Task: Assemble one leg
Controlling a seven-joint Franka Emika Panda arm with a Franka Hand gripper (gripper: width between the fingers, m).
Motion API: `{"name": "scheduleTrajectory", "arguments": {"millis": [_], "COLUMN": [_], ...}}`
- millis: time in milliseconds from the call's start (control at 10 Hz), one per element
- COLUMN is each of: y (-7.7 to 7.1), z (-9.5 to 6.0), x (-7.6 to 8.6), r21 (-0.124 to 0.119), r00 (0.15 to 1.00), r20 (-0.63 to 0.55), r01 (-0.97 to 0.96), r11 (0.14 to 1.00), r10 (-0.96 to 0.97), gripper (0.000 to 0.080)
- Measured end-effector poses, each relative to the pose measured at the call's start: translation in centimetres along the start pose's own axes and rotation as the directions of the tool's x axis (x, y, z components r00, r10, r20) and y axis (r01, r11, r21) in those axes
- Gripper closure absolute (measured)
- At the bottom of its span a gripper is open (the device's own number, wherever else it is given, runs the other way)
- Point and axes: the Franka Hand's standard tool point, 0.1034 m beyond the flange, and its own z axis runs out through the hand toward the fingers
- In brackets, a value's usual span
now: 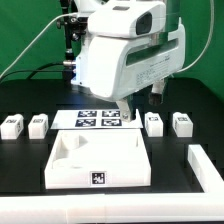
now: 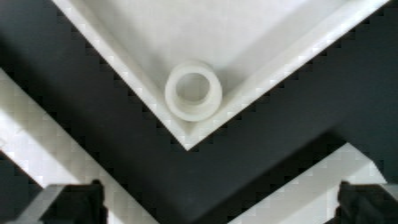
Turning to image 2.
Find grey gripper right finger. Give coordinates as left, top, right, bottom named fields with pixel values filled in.
left=380, top=184, right=398, bottom=200

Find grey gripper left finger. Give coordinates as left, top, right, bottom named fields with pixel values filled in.
left=16, top=185, right=65, bottom=224

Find white square table top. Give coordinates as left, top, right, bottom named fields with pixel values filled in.
left=51, top=0, right=390, bottom=149

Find white L-shaped obstacle fence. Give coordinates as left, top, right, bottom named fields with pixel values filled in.
left=0, top=69, right=385, bottom=224

